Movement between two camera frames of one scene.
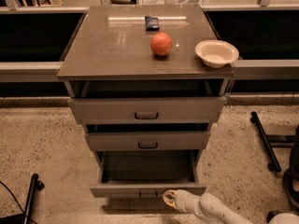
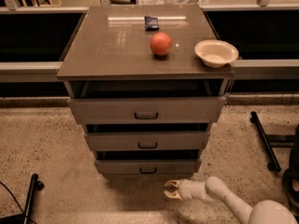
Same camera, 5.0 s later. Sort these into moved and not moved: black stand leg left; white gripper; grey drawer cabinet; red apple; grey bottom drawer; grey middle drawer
Moved: white gripper; grey bottom drawer
Not moved: grey drawer cabinet; black stand leg left; red apple; grey middle drawer
